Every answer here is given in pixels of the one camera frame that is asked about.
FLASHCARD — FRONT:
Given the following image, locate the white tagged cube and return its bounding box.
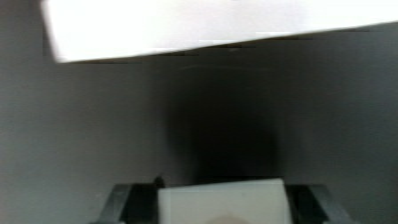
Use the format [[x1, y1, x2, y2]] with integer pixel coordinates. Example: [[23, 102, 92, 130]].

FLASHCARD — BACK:
[[158, 179, 293, 224]]

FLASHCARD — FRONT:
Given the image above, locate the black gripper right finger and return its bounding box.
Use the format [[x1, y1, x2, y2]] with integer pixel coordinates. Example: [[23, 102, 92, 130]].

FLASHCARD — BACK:
[[286, 184, 355, 224]]

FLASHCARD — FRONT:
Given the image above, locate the white flat base plate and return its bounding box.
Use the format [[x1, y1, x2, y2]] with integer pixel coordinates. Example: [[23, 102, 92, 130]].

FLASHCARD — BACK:
[[41, 0, 398, 63]]

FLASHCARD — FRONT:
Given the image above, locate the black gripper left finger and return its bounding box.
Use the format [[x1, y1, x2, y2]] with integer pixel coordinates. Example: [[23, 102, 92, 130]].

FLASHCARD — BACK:
[[94, 184, 158, 224]]

